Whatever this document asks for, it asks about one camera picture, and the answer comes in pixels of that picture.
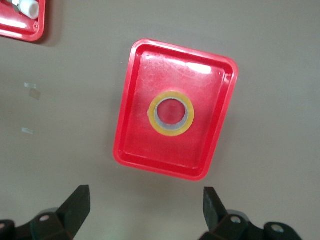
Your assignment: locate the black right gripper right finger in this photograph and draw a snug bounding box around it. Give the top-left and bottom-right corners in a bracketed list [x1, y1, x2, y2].
[199, 186, 251, 240]

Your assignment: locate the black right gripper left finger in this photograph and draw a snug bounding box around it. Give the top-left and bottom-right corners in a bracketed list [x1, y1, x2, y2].
[29, 184, 91, 240]

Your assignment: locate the yellow tape roll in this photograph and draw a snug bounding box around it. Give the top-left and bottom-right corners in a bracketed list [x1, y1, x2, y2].
[148, 91, 195, 138]

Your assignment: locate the empty red plastic tray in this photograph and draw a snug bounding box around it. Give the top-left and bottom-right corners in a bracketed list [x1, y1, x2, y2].
[112, 38, 240, 183]

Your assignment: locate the brownish square tape patch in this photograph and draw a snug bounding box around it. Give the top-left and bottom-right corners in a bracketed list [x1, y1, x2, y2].
[29, 89, 42, 101]

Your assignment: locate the red tray with fittings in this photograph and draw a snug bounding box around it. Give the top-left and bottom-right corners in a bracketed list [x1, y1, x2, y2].
[0, 0, 47, 43]

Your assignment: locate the white capped metal pipe fitting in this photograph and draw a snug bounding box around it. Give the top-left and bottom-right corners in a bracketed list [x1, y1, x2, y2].
[8, 0, 40, 20]

